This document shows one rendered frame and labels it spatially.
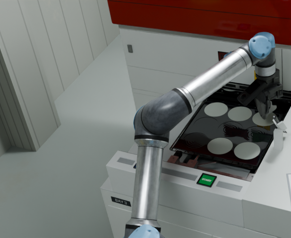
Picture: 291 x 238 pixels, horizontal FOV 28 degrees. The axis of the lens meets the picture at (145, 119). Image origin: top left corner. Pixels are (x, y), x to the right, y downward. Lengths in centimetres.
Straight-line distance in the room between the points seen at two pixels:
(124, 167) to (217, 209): 38
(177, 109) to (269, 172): 47
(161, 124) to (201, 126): 63
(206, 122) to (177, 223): 46
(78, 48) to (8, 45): 107
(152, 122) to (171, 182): 36
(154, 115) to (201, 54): 75
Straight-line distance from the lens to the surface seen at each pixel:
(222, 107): 255
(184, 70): 264
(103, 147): 390
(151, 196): 193
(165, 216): 231
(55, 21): 435
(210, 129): 244
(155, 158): 194
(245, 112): 252
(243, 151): 232
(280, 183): 210
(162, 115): 184
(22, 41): 375
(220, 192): 208
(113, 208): 244
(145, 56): 270
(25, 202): 369
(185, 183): 213
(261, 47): 197
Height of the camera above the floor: 243
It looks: 37 degrees down
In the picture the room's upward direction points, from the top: 11 degrees counter-clockwise
